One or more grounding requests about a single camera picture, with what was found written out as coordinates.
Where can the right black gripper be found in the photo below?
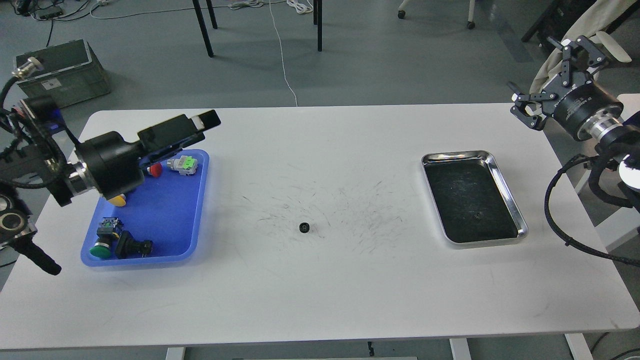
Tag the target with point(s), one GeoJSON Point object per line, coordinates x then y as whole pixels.
{"type": "Point", "coordinates": [585, 112]}

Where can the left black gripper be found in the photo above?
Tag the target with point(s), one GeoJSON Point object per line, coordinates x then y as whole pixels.
{"type": "Point", "coordinates": [112, 166]}

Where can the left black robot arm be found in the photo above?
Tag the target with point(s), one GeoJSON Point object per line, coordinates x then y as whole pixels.
{"type": "Point", "coordinates": [45, 154]}

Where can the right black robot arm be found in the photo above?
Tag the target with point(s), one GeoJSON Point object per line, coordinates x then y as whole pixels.
{"type": "Point", "coordinates": [613, 178]}

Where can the grey green connector part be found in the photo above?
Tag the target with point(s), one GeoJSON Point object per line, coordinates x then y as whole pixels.
{"type": "Point", "coordinates": [185, 165]}

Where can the blue plastic tray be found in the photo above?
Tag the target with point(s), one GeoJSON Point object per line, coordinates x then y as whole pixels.
{"type": "Point", "coordinates": [166, 210]}

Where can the white chair with cloth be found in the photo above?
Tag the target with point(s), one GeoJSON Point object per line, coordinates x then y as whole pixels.
{"type": "Point", "coordinates": [565, 89]}

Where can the grey plastic crate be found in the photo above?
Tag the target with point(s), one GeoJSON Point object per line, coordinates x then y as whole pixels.
{"type": "Point", "coordinates": [71, 74]}

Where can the black table leg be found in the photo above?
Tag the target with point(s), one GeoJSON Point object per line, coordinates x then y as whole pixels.
{"type": "Point", "coordinates": [202, 25]}
{"type": "Point", "coordinates": [318, 22]}

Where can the silver metal tray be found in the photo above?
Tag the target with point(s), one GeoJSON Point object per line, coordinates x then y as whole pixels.
{"type": "Point", "coordinates": [465, 182]}

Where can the black table leg right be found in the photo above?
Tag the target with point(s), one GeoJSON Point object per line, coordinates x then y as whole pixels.
{"type": "Point", "coordinates": [318, 22]}

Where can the red push button switch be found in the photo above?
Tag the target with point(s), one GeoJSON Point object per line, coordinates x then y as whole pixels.
{"type": "Point", "coordinates": [154, 170]}

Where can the yellow push button switch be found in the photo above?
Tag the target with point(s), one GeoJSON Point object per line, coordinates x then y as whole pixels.
{"type": "Point", "coordinates": [119, 200]}

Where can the green push button switch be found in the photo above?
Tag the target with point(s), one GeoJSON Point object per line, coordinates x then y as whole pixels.
{"type": "Point", "coordinates": [108, 233]}

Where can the black switch part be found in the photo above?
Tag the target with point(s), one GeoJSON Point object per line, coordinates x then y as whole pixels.
{"type": "Point", "coordinates": [127, 246]}

